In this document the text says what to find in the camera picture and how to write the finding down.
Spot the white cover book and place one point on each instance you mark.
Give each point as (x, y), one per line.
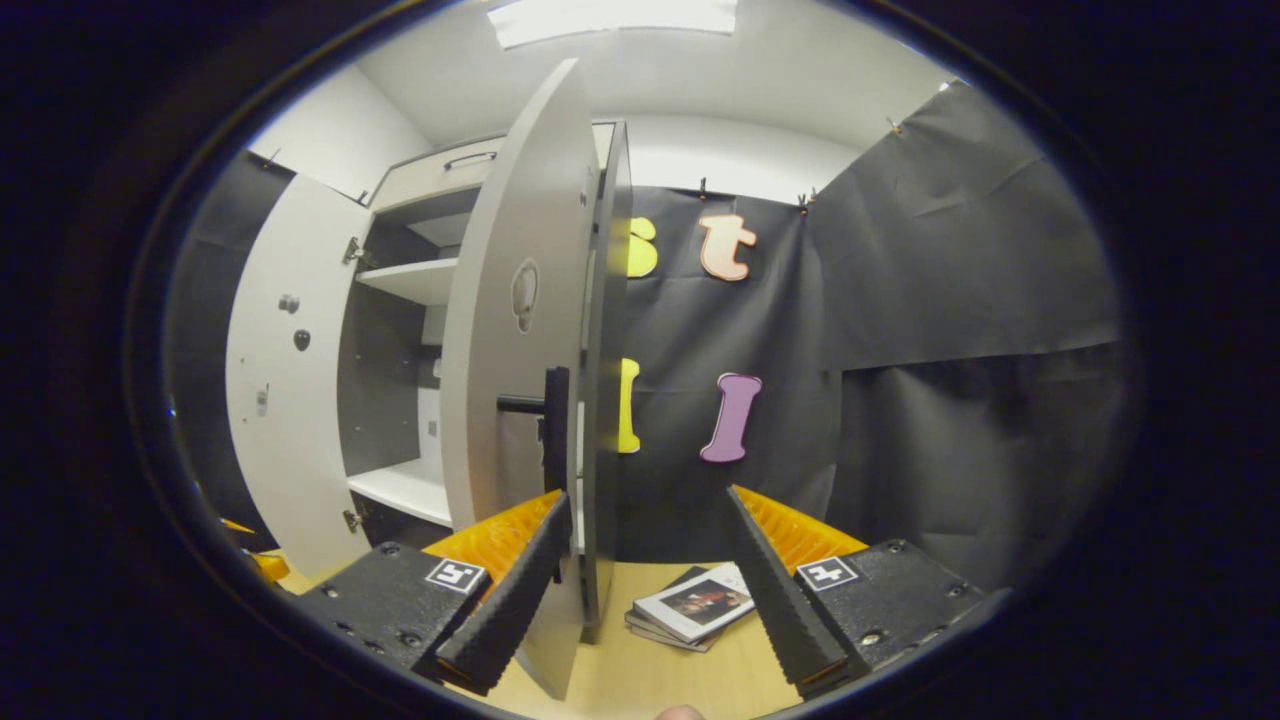
(690, 605)

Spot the white cabinet shelf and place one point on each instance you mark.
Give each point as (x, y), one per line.
(415, 282)

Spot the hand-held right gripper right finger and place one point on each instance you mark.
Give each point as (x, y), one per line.
(775, 600)

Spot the white cabinet drawer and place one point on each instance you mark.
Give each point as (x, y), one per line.
(420, 185)

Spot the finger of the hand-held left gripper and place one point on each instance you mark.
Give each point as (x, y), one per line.
(270, 567)

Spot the white cabinet door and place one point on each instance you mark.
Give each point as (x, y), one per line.
(510, 200)
(290, 420)

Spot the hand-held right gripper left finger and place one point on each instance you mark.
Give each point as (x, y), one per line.
(520, 595)

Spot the large ceiling light panel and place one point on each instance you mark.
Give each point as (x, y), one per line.
(610, 18)

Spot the white and grey cabinet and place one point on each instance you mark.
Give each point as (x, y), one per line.
(385, 380)

